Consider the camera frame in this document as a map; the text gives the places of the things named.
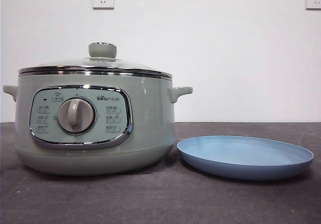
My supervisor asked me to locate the glass lid with green knob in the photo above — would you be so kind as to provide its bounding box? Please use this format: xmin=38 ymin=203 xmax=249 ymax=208
xmin=19 ymin=42 xmax=173 ymax=78

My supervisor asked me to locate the pale green electric steamer pot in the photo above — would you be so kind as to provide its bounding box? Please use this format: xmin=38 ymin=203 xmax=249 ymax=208
xmin=3 ymin=70 xmax=193 ymax=176

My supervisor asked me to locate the blue round plate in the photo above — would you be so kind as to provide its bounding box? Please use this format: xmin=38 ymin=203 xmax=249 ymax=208
xmin=177 ymin=135 xmax=315 ymax=181

